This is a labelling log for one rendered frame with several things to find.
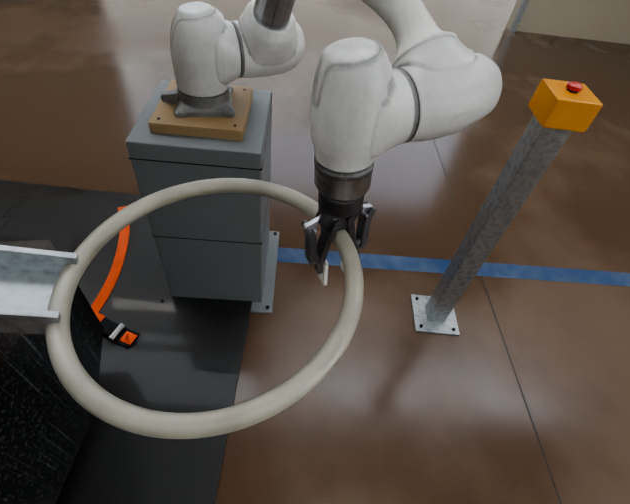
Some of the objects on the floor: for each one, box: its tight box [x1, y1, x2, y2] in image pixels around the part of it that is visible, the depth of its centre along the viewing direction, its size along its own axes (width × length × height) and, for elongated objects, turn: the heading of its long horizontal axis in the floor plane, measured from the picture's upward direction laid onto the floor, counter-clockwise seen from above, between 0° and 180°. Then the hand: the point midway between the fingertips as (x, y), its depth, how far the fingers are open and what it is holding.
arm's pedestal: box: [125, 80, 279, 314], centre depth 157 cm, size 50×50×80 cm
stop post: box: [411, 79, 603, 336], centre depth 141 cm, size 20×20×109 cm
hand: (334, 266), depth 77 cm, fingers closed on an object, 4 cm apart
